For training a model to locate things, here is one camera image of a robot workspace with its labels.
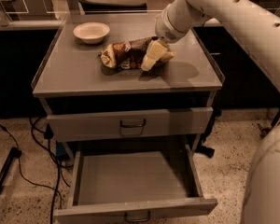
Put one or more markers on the grey top drawer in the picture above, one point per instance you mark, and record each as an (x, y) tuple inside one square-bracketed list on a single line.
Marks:
[(105, 125)]

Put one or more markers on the grey drawer cabinet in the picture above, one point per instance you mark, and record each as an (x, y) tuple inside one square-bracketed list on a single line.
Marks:
[(73, 80)]

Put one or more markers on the white bowl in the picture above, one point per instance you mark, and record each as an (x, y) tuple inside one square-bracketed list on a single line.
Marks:
[(91, 32)]

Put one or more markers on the black middle drawer handle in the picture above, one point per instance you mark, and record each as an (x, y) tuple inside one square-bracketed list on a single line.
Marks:
[(137, 219)]

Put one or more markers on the brown chip bag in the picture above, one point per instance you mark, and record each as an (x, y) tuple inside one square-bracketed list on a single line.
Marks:
[(127, 55)]

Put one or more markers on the grey open middle drawer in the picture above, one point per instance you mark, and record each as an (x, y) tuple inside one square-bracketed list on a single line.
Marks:
[(106, 186)]

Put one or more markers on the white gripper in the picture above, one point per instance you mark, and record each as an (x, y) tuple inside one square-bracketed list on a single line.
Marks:
[(165, 31)]

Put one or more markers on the black drawer handle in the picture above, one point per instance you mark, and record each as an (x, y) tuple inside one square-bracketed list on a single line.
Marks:
[(129, 124), (137, 219)]

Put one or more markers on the black wheeled cart base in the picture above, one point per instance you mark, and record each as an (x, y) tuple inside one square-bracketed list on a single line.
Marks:
[(274, 123)]

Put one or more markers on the black top drawer handle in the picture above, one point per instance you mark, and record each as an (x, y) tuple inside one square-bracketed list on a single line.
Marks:
[(129, 124)]

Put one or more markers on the black floor stand bar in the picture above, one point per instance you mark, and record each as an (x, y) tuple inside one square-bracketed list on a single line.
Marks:
[(13, 154)]

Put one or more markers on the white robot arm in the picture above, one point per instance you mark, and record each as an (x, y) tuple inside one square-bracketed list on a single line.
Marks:
[(257, 31)]

